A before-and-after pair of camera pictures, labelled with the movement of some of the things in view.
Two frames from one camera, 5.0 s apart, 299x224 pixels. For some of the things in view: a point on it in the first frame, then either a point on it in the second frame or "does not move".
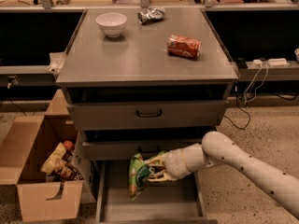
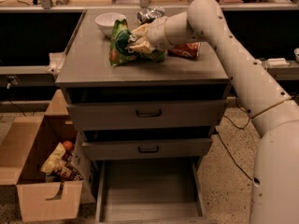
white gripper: (174, 165) → (156, 33)
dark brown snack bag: (67, 169) does not move
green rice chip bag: (139, 171) → (121, 40)
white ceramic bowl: (112, 23) does not move
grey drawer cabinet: (143, 83) does not move
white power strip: (277, 62) does not move
